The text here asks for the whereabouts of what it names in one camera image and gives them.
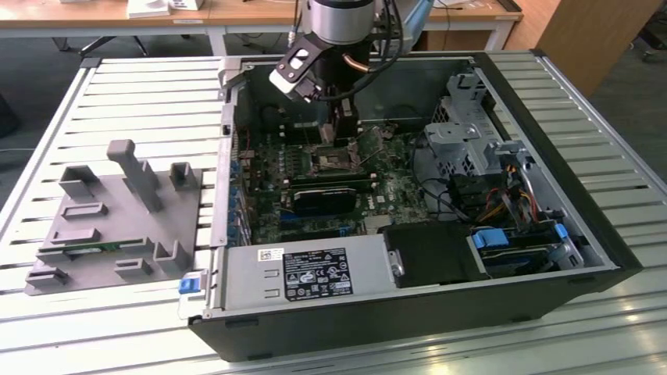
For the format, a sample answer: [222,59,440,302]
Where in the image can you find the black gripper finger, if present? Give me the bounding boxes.
[314,102,330,134]
[336,97,362,141]

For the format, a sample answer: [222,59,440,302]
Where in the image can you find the metal socket cover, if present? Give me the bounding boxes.
[352,125,390,159]

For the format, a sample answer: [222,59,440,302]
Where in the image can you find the wire locking lever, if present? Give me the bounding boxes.
[360,135,386,166]

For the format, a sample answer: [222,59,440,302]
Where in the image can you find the CPU socket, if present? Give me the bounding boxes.
[306,142,365,177]

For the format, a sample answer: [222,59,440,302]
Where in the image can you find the green motherboard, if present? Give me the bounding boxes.
[236,123,433,245]

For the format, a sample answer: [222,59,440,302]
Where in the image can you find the metal drive cage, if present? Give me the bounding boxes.
[420,71,533,177]

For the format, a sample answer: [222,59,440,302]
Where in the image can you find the black graphics card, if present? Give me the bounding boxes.
[288,186,361,218]

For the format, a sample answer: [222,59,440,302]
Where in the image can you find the silver chipset heatsink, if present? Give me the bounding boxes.
[362,216,393,236]

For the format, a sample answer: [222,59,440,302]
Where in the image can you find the wooden desk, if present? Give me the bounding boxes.
[205,0,525,55]
[0,0,212,54]

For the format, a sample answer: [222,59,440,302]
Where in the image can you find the black plastic shroud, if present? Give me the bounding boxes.
[378,221,489,290]

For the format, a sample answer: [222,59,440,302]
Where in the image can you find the blue disk carrier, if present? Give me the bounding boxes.
[468,228,561,277]

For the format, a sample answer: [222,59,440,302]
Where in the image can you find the grey power supply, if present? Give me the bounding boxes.
[204,235,397,313]

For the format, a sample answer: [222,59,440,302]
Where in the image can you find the grey parts rack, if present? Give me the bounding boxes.
[22,138,214,298]

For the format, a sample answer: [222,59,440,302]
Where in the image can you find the brown wooden cabinet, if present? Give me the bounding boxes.
[502,0,667,98]

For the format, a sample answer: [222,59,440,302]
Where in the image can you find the blue drive bay latch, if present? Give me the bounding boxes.
[550,221,570,246]

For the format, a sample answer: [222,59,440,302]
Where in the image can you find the blue case latch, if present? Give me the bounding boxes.
[176,273,205,297]

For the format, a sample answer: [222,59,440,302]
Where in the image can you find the green RAM stick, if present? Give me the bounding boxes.
[61,241,130,255]

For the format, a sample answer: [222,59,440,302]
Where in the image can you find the black open PC case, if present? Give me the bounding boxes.
[176,49,642,363]

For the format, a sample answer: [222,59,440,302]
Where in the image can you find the black office chair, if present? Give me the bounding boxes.
[636,21,667,64]

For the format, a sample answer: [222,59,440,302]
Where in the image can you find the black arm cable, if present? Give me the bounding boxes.
[314,70,378,103]
[373,0,412,67]

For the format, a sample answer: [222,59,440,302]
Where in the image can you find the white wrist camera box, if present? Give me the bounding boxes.
[268,37,332,103]

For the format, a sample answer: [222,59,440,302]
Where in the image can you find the grey case handle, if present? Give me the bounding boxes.
[216,55,252,105]

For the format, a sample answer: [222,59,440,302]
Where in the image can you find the yellow orange wire bundle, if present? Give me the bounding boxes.
[482,163,540,224]

